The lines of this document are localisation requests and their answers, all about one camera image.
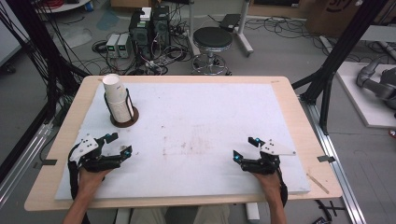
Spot white box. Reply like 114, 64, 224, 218
139, 7, 153, 22

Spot white floor board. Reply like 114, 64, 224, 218
335, 61, 396, 130

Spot white round table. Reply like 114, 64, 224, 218
35, 0, 92, 14

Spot grey power supply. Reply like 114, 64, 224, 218
117, 33, 133, 60
105, 33, 121, 59

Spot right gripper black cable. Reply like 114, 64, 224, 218
275, 167, 290, 208

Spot black round stool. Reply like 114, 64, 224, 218
191, 26, 234, 77

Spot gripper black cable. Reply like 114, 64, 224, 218
275, 167, 290, 208
67, 144, 82, 201

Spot stack of white paper cups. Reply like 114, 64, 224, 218
102, 73, 135, 124

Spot thin wooden stick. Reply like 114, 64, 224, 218
305, 172, 331, 195

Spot black flat box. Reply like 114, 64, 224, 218
219, 13, 243, 33

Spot white table leg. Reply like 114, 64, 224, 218
245, 202, 262, 224

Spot teal sheet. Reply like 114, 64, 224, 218
95, 8, 121, 32

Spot person's leg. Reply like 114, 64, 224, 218
191, 203, 232, 224
128, 206, 168, 224

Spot white foam mat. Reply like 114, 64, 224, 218
54, 81, 312, 202

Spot person's left hand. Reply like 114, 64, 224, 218
77, 167, 112, 202

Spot black floor cables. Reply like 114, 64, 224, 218
245, 14, 332, 58

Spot person's left leg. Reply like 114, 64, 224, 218
128, 206, 168, 224

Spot black tape piece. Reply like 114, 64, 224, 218
316, 154, 337, 164
33, 159, 58, 171

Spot black wire cup holder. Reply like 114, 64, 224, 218
103, 88, 140, 129

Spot black computer tower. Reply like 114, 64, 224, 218
128, 8, 154, 61
151, 5, 172, 51

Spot person's right leg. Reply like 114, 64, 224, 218
191, 203, 232, 224

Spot aluminium rail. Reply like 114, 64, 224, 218
299, 95, 369, 224
0, 121, 54, 209

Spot person's right hand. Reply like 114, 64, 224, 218
251, 170, 283, 201

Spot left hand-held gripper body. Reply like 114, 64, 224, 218
68, 133, 123, 174

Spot white power strip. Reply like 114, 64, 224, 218
319, 35, 336, 56

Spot white metal stand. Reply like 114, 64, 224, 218
186, 0, 255, 58

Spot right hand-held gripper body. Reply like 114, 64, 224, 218
241, 138, 297, 175

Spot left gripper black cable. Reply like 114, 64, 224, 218
67, 144, 82, 201

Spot cardboard box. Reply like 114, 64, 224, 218
304, 0, 396, 39

